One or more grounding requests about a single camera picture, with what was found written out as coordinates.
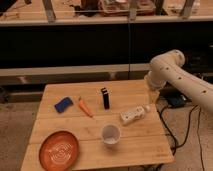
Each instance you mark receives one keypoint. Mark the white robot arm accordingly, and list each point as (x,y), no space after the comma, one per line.
(167,68)

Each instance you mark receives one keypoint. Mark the orange toy carrot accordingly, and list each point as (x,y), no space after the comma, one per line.
(84,107)

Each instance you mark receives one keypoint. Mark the white plastic bottle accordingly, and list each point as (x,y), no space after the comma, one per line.
(134,114)

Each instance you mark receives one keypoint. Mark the wooden table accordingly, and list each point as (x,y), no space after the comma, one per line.
(142,142)

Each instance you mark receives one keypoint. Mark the blue sponge block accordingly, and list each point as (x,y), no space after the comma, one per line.
(63,104)

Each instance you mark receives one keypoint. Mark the white paper cup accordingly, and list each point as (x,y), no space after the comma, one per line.
(110,134)

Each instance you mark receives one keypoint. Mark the orange plate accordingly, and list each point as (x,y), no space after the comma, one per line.
(59,151)

